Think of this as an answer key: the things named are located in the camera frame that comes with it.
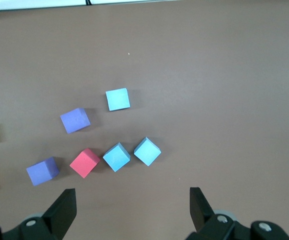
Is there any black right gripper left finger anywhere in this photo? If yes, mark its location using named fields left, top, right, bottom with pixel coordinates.
left=0, top=188, right=77, bottom=240

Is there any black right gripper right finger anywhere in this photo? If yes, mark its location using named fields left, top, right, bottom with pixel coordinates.
left=185, top=187, right=289, bottom=240

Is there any purple foam cube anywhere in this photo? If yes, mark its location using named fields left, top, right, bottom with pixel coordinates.
left=25, top=156, right=61, bottom=187
left=59, top=107, right=91, bottom=135

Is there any red foam cube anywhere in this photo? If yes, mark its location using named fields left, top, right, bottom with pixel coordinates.
left=69, top=147, right=101, bottom=179

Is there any blue foam cube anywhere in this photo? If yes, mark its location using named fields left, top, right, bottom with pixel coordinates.
left=133, top=136, right=162, bottom=167
left=102, top=142, right=131, bottom=173
left=105, top=87, right=131, bottom=112

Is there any brown table mat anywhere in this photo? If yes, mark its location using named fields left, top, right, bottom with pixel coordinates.
left=0, top=1, right=289, bottom=240

